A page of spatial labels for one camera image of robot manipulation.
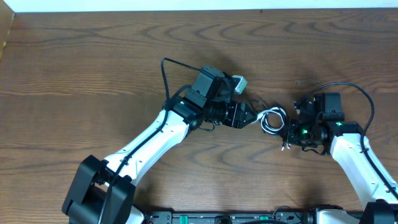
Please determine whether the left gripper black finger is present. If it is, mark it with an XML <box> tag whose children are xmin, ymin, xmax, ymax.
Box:
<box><xmin>245</xmin><ymin>103</ymin><xmax>257</xmax><ymax>118</ymax></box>
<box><xmin>242</xmin><ymin>117</ymin><xmax>257</xmax><ymax>128</ymax></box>

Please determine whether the white usb cable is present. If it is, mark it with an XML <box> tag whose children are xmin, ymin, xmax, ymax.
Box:
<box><xmin>252</xmin><ymin>106</ymin><xmax>288</xmax><ymax>136</ymax></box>

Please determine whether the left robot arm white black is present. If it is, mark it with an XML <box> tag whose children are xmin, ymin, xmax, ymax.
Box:
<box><xmin>62</xmin><ymin>65</ymin><xmax>257</xmax><ymax>224</ymax></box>

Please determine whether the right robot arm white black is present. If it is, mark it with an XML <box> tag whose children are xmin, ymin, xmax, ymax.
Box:
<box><xmin>284</xmin><ymin>93</ymin><xmax>397</xmax><ymax>223</ymax></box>

